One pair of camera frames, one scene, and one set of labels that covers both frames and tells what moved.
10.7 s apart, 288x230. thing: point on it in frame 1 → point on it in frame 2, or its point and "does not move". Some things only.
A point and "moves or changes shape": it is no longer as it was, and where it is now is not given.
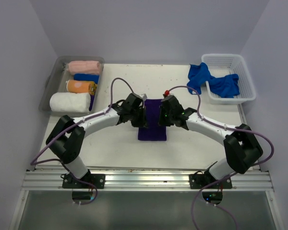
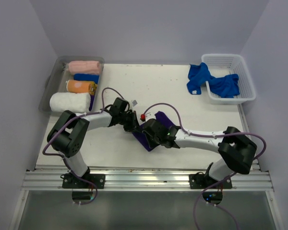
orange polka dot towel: [78, 86] does not move
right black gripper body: [165, 119] → [152, 141]
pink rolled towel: [84, 67] does not move
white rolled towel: [70, 102] does not move
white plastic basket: [220, 65] does not move
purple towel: [153, 131] moves or changes shape
